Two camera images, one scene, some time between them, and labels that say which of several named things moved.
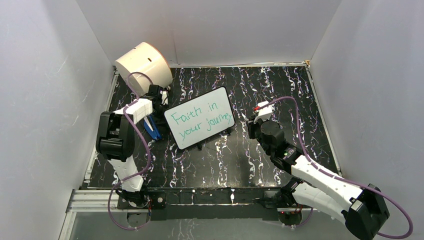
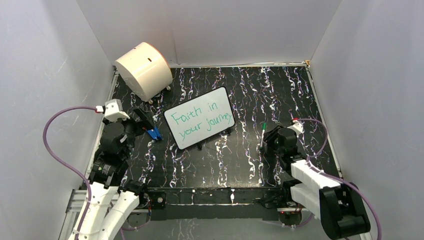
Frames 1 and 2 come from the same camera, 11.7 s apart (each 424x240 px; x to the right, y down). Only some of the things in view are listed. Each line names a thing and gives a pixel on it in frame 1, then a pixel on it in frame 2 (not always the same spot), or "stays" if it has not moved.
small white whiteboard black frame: x=200 y=118 stays
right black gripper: x=252 y=126 → x=269 y=136
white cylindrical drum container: x=144 y=66 stays
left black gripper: x=162 y=122 → x=142 y=126
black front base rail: x=251 y=203 stays
